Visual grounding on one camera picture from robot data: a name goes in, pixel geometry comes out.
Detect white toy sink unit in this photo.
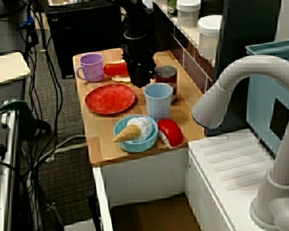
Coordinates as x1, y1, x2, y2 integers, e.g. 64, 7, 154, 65
92, 128, 289, 231

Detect grey toy faucet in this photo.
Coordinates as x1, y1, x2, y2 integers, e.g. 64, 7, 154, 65
191, 54, 289, 229

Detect green labelled can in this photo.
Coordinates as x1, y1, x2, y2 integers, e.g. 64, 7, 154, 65
167, 0, 179, 17

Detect purple plastic mug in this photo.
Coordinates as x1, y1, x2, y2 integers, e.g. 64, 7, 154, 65
76, 53, 105, 83

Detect thick black hanging cables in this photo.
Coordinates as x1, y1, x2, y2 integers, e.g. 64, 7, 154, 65
24, 0, 63, 174

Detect light blue bowl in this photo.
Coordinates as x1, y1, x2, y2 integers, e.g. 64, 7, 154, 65
113, 116, 158, 154

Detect teal plastic bin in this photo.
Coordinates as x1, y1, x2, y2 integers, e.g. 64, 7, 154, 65
245, 38, 289, 157

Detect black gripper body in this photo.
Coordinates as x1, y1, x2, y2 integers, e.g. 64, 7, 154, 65
121, 36, 158, 67

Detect red and white toy sushi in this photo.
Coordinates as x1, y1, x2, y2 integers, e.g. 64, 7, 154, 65
156, 118, 184, 148

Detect light blue plastic tumbler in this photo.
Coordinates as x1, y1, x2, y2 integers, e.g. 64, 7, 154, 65
144, 82, 173, 122

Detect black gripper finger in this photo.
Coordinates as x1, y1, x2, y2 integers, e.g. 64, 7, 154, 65
144, 63, 158, 83
127, 62, 147, 89

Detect cream side table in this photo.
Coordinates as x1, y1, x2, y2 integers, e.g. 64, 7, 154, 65
0, 51, 31, 89

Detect aluminium frame rail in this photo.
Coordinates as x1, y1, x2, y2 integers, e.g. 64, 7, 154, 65
0, 101, 22, 231

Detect cream scalloped plate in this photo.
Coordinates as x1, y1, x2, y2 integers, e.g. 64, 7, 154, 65
110, 60, 132, 84

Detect black computer tower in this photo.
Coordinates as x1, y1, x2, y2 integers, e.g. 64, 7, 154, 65
45, 1, 122, 80

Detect red round plate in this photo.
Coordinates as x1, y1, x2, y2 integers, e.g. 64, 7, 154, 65
85, 83, 137, 115

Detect small white lidded jar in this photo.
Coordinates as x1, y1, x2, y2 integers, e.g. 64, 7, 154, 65
175, 0, 202, 27

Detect grey floor cable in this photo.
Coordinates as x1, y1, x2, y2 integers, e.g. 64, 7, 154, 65
33, 134, 87, 164

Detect large white lidded jar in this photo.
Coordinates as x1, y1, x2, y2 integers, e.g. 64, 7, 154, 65
197, 14, 223, 58

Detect toy ice cream cone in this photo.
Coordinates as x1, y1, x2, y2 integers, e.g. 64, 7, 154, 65
112, 117, 157, 143

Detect tomato print tin can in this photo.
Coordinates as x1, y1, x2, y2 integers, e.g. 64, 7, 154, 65
155, 65, 178, 102

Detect red toy sausage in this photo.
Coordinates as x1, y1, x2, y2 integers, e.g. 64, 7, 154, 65
103, 61, 130, 77

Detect dark tiled backsplash with shelf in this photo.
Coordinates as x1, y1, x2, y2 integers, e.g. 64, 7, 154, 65
154, 0, 219, 94

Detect dark vertical post panel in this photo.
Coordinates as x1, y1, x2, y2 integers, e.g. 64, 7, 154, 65
213, 0, 282, 135

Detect blue cable connector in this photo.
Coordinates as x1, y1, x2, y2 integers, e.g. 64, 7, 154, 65
16, 15, 37, 34

